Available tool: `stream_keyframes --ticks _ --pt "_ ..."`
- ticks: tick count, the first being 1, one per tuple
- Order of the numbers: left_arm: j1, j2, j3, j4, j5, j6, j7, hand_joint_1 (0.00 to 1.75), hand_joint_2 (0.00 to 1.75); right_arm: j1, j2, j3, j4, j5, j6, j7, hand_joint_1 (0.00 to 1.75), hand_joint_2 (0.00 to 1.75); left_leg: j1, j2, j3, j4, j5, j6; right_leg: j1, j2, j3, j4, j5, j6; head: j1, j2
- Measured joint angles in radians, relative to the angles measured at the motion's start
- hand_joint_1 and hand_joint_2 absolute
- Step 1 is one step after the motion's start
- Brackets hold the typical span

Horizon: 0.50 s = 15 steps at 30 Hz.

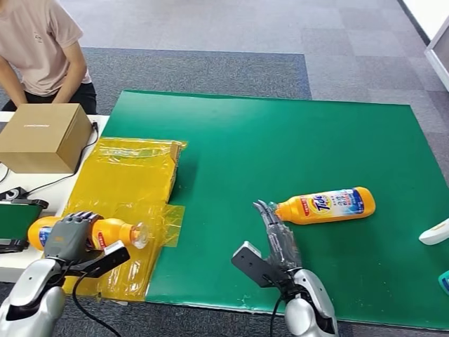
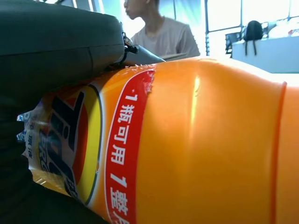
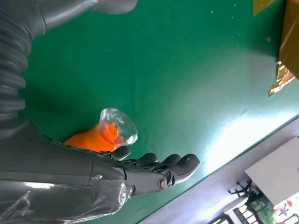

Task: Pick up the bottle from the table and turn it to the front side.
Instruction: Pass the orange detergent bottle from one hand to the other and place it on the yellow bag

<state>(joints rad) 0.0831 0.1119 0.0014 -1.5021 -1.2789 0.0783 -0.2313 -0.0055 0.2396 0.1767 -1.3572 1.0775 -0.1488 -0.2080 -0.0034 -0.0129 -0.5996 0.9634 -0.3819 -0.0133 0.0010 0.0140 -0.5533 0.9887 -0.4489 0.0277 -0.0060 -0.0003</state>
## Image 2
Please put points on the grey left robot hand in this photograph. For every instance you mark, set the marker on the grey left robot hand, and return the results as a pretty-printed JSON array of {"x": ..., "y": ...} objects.
[{"x": 53, "y": 40}]

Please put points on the orange detergent bottle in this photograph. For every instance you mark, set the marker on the orange detergent bottle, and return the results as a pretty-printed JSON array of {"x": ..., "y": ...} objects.
[{"x": 198, "y": 145}]

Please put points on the person in beige shirt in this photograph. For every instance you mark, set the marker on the person in beige shirt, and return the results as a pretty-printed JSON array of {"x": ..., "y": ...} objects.
[{"x": 167, "y": 38}]

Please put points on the black metal railing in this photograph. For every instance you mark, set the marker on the black metal railing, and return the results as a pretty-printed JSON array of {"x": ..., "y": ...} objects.
[{"x": 206, "y": 28}]

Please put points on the black mesh chair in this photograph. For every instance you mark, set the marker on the black mesh chair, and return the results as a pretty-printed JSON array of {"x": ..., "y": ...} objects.
[{"x": 233, "y": 41}]

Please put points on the black backpack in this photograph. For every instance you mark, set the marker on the black backpack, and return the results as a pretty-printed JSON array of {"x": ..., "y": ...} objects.
[{"x": 253, "y": 31}]

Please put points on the white desk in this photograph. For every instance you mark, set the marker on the white desk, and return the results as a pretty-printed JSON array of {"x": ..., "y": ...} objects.
[{"x": 268, "y": 55}]

